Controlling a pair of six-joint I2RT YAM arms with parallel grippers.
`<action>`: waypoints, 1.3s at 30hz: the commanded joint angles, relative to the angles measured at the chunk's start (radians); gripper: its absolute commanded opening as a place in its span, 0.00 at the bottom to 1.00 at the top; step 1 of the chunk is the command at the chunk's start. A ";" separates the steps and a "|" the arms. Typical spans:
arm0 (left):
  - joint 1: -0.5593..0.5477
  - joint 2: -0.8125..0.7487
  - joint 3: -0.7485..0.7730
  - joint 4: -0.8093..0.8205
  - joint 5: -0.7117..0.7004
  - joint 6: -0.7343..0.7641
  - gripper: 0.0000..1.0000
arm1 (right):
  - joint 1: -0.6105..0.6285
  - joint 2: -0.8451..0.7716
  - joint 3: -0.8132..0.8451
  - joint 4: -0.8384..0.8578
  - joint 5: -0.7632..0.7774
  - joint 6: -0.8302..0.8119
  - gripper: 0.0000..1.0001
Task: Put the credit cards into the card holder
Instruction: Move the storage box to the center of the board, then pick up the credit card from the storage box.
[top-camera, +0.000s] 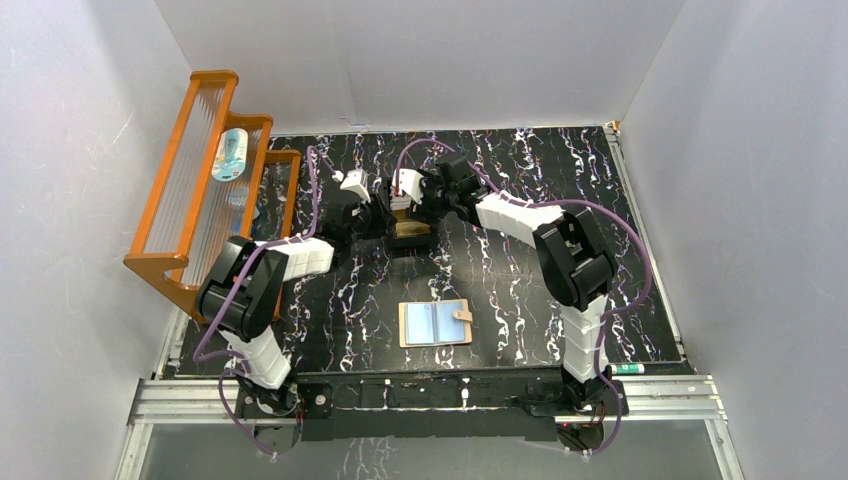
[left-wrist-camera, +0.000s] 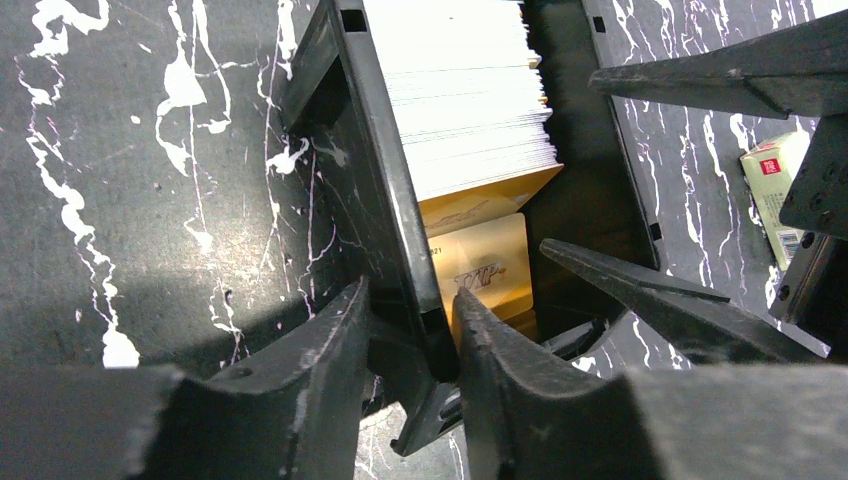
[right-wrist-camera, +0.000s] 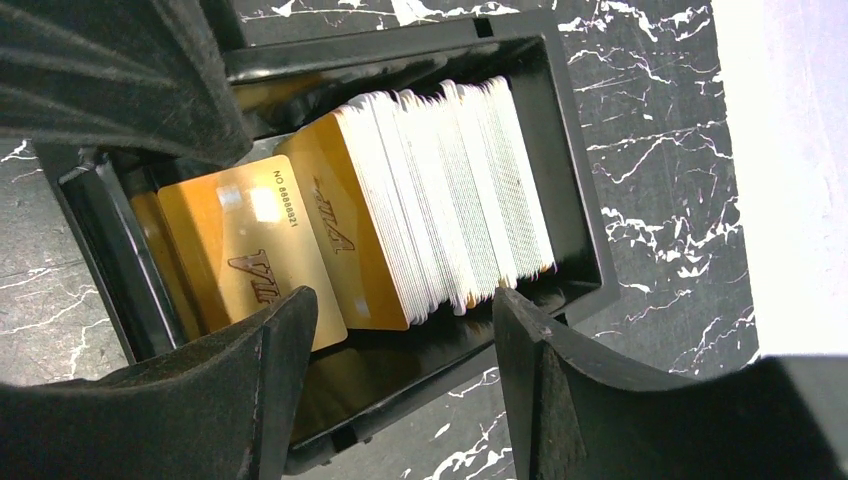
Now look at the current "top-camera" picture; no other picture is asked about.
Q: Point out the orange wooden tiered rack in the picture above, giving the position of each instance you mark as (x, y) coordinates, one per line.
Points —
(186, 219)

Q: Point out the aluminium frame rail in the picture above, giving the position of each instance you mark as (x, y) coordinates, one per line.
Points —
(650, 398)

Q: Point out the stack of white cards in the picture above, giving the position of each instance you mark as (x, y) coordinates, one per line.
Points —
(400, 203)

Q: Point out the blue white blister pack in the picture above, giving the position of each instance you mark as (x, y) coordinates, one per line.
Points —
(231, 155)

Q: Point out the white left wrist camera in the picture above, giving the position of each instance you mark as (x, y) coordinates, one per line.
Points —
(356, 181)

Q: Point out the white green marker pen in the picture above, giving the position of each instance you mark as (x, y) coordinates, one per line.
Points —
(627, 369)

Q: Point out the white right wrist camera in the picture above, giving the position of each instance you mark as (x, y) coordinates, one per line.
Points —
(408, 186)

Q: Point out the blue items on rack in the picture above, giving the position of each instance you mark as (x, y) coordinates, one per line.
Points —
(246, 210)

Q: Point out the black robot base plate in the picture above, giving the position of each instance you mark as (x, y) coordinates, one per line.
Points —
(534, 403)

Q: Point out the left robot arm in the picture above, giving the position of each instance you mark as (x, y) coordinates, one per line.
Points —
(240, 293)

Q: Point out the black plastic card bin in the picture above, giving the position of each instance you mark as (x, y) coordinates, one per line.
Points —
(404, 244)

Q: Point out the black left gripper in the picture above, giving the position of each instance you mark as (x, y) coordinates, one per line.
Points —
(375, 220)

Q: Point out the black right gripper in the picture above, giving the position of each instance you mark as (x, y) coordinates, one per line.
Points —
(429, 181)

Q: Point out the tan blue card holder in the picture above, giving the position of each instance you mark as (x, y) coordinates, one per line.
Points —
(435, 323)

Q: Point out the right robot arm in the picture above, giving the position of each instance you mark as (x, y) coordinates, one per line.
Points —
(576, 264)

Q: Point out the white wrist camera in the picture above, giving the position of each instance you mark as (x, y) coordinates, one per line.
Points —
(356, 181)
(408, 186)

